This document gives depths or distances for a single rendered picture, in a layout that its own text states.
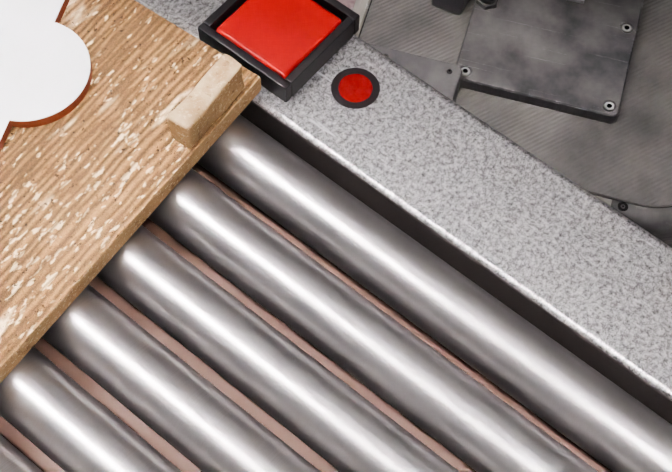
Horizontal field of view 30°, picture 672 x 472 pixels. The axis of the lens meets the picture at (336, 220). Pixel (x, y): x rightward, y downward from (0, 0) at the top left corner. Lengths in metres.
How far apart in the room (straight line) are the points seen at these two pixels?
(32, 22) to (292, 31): 0.17
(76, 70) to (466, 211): 0.26
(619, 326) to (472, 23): 0.97
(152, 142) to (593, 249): 0.28
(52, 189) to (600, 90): 1.00
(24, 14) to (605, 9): 1.03
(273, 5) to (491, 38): 0.85
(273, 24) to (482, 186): 0.18
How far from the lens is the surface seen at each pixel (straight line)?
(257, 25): 0.83
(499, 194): 0.79
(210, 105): 0.76
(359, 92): 0.82
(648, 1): 1.77
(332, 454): 0.72
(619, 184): 1.60
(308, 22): 0.84
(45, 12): 0.84
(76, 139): 0.79
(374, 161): 0.79
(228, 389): 0.77
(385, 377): 0.73
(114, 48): 0.83
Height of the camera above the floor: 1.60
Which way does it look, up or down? 62 degrees down
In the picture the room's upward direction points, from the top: 1 degrees clockwise
